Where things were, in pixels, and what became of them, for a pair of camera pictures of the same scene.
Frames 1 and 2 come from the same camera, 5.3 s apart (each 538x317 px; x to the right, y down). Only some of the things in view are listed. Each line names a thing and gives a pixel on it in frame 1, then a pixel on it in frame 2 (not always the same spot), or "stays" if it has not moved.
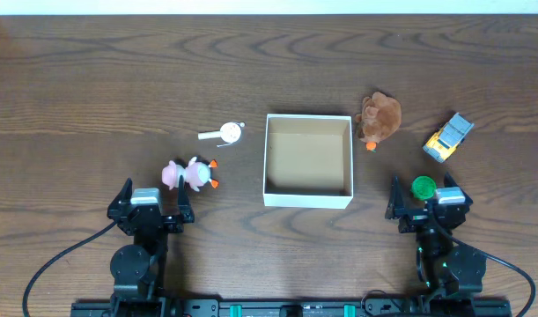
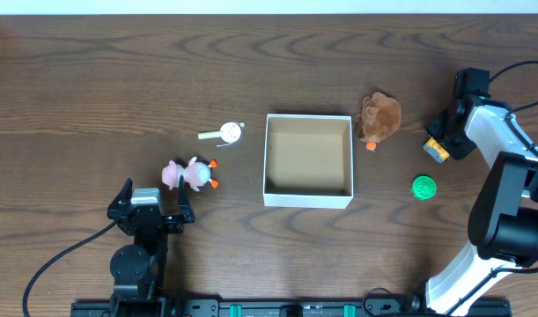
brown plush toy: (380, 119) stays
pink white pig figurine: (195, 173) stays
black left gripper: (150, 218) stays
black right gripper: (425, 220) -> (453, 138)
